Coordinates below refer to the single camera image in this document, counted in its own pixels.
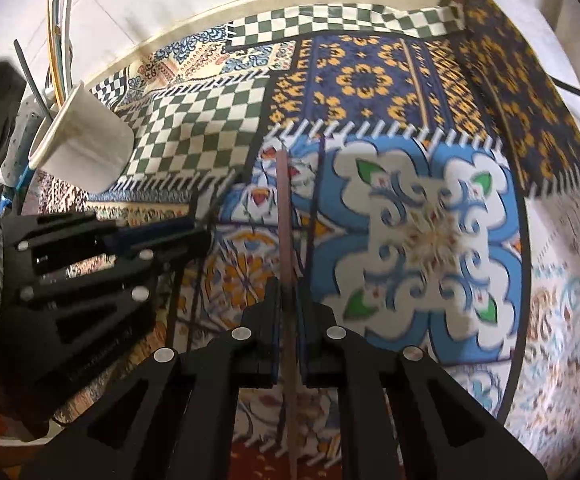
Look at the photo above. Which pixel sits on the white ceramic utensil cup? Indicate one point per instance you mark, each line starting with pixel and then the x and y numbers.
pixel 85 144

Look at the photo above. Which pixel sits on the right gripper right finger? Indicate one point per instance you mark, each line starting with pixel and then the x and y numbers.
pixel 402 416

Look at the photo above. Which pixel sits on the patterned patchwork mat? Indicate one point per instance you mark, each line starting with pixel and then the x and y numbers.
pixel 435 186

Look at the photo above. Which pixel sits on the yellow chopstick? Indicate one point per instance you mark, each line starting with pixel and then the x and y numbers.
pixel 53 53

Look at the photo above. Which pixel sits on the teal chopstick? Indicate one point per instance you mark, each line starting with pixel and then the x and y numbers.
pixel 56 33

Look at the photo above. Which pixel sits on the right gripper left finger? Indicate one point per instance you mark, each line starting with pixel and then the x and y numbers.
pixel 172 417

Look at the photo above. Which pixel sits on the white plastic colander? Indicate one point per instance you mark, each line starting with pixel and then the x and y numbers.
pixel 29 118

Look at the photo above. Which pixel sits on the blue plastic basin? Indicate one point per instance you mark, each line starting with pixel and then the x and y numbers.
pixel 12 199

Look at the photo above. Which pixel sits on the pink chopstick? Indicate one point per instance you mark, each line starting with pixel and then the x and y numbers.
pixel 289 369

